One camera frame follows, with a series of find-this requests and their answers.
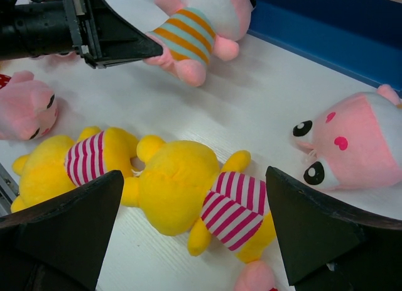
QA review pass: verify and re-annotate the pink pig plush centre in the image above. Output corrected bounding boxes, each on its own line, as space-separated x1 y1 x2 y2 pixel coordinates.
1 70 58 141

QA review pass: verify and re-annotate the yellow bear plush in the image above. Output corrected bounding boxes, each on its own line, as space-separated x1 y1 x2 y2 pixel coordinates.
122 135 275 263
11 126 138 212

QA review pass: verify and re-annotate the blue wooden toy shelf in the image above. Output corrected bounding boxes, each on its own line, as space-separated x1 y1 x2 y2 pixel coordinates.
248 0 401 93

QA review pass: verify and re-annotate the yellow bear plush centre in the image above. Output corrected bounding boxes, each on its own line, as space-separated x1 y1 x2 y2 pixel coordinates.
11 126 138 212

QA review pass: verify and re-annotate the pink frog plush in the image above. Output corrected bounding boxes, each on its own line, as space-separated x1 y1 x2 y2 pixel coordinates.
292 84 401 190

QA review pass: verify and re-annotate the yellow bear plush right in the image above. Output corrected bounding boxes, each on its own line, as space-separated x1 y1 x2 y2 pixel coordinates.
122 135 275 263

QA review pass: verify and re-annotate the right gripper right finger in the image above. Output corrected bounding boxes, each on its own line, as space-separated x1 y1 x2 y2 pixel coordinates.
266 167 401 290

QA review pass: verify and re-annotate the pink pig plush right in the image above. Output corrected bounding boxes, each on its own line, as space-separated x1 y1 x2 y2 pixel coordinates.
234 261 277 291

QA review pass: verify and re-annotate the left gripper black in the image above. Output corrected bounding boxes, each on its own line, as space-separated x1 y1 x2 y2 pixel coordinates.
1 0 163 69

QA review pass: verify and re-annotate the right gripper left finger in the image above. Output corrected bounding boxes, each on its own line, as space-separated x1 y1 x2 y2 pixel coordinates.
1 170 124 290

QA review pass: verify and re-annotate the pink pig plush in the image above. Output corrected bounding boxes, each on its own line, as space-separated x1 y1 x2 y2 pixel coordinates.
1 70 58 141
234 261 277 291

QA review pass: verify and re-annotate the pink plush striped body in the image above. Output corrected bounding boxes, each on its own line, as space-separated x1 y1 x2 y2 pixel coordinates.
145 0 256 87

